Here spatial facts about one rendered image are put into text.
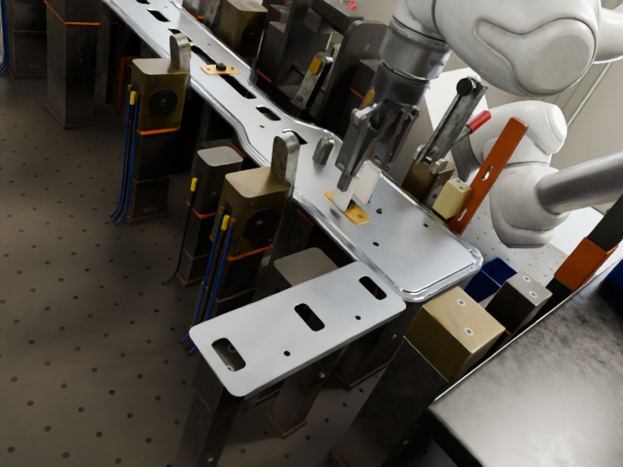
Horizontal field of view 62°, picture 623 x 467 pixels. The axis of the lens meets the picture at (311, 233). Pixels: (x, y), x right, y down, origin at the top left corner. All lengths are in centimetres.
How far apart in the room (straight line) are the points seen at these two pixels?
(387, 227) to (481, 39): 39
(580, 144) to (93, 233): 344
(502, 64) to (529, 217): 88
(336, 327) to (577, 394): 30
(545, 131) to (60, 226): 115
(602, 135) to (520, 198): 265
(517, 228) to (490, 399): 83
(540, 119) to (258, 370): 108
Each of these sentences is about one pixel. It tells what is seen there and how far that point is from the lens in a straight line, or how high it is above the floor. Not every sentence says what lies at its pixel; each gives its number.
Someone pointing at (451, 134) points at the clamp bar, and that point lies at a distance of 94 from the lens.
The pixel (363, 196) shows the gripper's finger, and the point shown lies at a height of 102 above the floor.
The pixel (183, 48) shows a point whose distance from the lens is 100.
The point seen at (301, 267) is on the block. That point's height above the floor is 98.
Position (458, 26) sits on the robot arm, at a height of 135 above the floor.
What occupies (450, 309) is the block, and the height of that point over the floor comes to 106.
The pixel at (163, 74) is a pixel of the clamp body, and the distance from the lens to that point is 99.
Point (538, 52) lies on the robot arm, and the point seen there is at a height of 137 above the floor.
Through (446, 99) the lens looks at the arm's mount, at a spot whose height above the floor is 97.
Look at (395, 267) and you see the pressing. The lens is 78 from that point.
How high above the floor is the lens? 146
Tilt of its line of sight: 37 degrees down
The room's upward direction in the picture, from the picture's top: 21 degrees clockwise
